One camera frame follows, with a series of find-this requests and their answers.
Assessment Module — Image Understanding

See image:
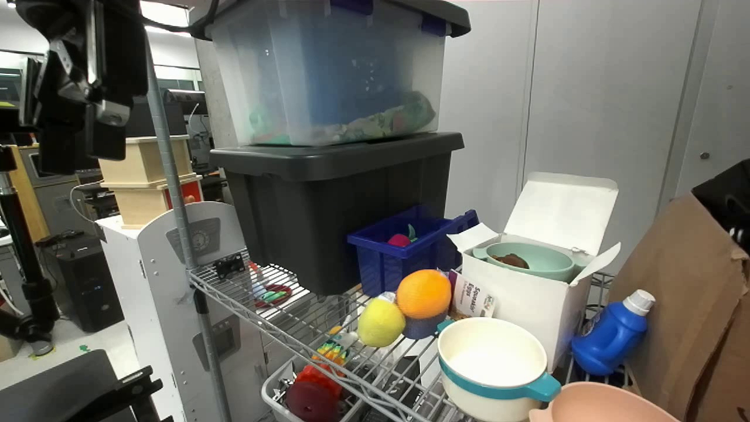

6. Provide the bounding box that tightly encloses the beige wooden stand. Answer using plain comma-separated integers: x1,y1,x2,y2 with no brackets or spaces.
100,136,204,228

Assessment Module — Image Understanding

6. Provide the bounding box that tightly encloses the black plastic storage tote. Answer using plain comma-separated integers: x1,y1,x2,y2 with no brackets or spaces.
212,135,465,295

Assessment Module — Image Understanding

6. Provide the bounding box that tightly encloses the white bowl teal handle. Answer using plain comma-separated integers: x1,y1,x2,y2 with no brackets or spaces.
436,316,561,422

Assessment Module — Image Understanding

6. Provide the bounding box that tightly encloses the blue detergent bottle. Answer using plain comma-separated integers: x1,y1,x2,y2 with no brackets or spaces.
571,288,657,377

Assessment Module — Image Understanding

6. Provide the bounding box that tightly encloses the red toy on lower shelf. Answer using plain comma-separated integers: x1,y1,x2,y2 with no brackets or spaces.
286,366,342,422

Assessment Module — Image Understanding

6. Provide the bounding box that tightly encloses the clear plastic storage bin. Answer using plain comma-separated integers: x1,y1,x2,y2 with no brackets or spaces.
195,0,471,149

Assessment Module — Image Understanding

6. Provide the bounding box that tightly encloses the white grey machine cabinet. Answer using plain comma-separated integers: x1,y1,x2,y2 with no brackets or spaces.
100,212,268,422

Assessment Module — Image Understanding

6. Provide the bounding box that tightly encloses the brown cardboard box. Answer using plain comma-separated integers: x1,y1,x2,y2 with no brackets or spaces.
611,194,750,422

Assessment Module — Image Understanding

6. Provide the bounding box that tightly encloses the wire shelf rack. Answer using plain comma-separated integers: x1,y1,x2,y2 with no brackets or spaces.
127,0,652,422

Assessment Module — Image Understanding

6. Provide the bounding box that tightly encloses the green bowl in box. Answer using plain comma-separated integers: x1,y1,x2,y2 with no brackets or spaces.
471,242,581,282

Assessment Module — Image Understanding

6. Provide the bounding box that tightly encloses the pink plastic bowl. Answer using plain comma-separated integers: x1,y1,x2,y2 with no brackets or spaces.
531,382,681,422

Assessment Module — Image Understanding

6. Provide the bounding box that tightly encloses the blue plastic crate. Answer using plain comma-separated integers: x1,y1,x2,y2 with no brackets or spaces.
347,208,479,295

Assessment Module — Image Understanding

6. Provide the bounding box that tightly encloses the pack of plush balls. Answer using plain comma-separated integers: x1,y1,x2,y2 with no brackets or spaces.
356,271,452,348

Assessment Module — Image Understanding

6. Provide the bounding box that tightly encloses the white cardboard box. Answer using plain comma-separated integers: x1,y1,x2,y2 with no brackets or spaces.
451,174,622,369

